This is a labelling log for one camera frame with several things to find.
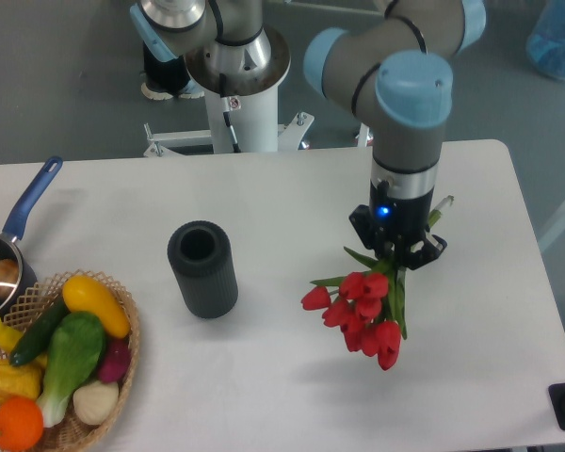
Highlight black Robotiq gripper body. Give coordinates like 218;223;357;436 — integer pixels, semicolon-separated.
369;189;433;250

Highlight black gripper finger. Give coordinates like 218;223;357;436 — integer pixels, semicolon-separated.
349;204;387;258
395;229;447;270

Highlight red tulip bouquet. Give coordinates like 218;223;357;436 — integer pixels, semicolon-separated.
300;194;456;372

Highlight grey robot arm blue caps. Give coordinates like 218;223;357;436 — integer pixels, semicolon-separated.
130;1;486;269

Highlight dark grey ribbed vase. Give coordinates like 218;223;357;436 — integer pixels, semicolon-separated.
167;220;238;319

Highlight person in black trousers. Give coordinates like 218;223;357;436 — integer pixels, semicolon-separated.
140;44;204;101

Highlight blue plastic bag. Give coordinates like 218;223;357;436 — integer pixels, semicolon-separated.
525;0;565;81

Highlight purple red vegetable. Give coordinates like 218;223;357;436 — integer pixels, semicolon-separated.
96;339;131;383

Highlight yellow squash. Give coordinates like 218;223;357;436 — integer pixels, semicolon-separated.
62;275;131;339

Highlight green bok choy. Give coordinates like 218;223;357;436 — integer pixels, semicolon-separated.
37;312;105;428

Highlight white garlic bulb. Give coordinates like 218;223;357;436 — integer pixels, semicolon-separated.
73;380;119;426

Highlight dark green cucumber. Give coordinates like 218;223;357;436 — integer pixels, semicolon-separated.
9;297;70;366

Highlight woven wicker basket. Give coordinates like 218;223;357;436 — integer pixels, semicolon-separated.
0;268;141;452

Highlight yellow banana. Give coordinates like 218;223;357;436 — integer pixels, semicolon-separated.
0;318;48;370

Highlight yellow bell pepper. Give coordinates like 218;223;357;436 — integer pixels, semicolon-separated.
0;359;43;405

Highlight orange fruit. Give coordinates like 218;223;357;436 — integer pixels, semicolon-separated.
0;397;43;451

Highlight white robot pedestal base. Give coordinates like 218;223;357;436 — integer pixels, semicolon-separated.
142;27;376;158

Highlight blue handled saucepan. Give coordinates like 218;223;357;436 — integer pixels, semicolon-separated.
0;156;63;317

